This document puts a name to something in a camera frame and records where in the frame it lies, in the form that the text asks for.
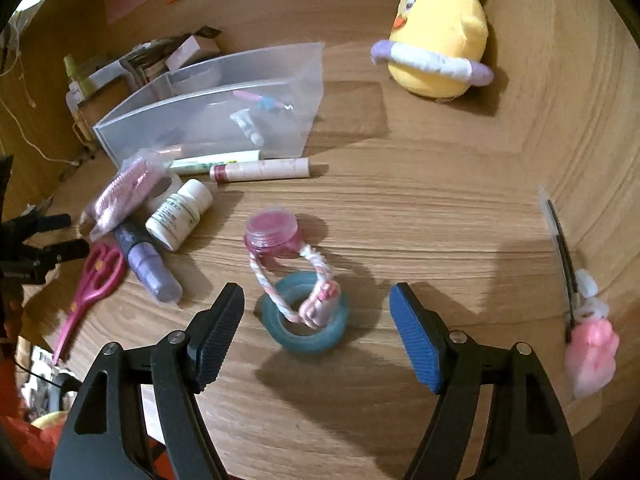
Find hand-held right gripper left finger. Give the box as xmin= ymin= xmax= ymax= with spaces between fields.
xmin=50 ymin=282 xmax=246 ymax=480

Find pink blue pen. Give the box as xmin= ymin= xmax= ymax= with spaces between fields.
xmin=234 ymin=91 xmax=296 ymax=112

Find small white tube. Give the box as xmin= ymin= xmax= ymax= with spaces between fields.
xmin=231 ymin=112 xmax=264 ymax=146

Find purple glitter tube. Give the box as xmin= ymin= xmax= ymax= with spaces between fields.
xmin=112 ymin=217 xmax=183 ymax=303

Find person's orange clothing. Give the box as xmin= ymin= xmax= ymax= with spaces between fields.
xmin=0 ymin=360 xmax=68 ymax=480

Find green white tube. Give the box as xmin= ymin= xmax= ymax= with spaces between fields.
xmin=170 ymin=150 xmax=261 ymax=174

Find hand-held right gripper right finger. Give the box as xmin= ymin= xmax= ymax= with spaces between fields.
xmin=389 ymin=282 xmax=581 ymax=480

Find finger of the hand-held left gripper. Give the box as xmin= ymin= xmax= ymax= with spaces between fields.
xmin=15 ymin=213 xmax=72 ymax=234
xmin=20 ymin=239 xmax=90 ymax=275

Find white pill bottle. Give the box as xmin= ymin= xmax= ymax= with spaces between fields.
xmin=145 ymin=179 xmax=215 ymax=252

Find clear plastic organizer box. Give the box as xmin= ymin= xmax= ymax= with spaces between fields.
xmin=92 ymin=41 xmax=326 ymax=171

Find pink white rope loop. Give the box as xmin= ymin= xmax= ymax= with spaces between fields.
xmin=244 ymin=207 xmax=346 ymax=331

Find pink scissors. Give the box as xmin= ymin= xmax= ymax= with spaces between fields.
xmin=50 ymin=242 xmax=127 ymax=366

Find pink plush keychain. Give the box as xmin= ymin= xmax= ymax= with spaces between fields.
xmin=564 ymin=270 xmax=621 ymax=398

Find white cable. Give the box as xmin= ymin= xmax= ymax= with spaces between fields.
xmin=0 ymin=25 xmax=83 ymax=167

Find yellow green bottle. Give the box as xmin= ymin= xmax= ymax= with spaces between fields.
xmin=62 ymin=54 xmax=97 ymax=102

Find pale green bottle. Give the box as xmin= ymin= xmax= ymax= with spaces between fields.
xmin=257 ymin=271 xmax=350 ymax=356

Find pink cable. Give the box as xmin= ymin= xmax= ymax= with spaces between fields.
xmin=82 ymin=149 xmax=173 ymax=241

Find small white box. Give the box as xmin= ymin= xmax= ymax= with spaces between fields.
xmin=165 ymin=35 xmax=221 ymax=72

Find pile of papers and boxes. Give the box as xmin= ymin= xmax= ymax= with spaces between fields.
xmin=87 ymin=25 xmax=223 ymax=91

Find yellow chick plush toy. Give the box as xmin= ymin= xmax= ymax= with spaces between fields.
xmin=370 ymin=0 xmax=496 ymax=103

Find white pink lip balm tube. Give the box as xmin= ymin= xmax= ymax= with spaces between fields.
xmin=210 ymin=157 xmax=311 ymax=183

